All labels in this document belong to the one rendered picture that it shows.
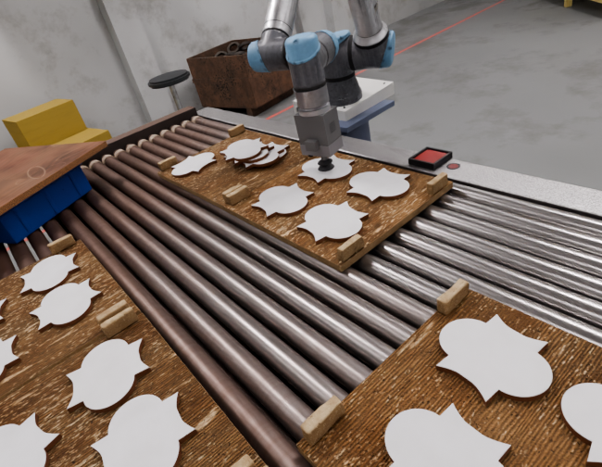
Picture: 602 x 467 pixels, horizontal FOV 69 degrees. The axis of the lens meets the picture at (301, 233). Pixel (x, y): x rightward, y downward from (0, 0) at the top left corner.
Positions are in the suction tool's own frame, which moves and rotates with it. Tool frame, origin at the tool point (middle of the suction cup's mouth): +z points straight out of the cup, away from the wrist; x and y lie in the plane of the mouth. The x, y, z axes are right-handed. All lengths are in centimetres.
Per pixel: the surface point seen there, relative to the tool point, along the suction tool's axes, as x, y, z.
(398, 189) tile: -6.3, 22.5, 0.0
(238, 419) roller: -64, 24, 3
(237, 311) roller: -48.1, 10.0, 2.7
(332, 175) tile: -3.5, 3.8, 0.0
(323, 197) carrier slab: -12.0, 6.4, 1.0
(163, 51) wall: 258, -380, 19
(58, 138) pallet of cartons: 93, -356, 50
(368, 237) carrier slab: -23.2, 23.4, 1.0
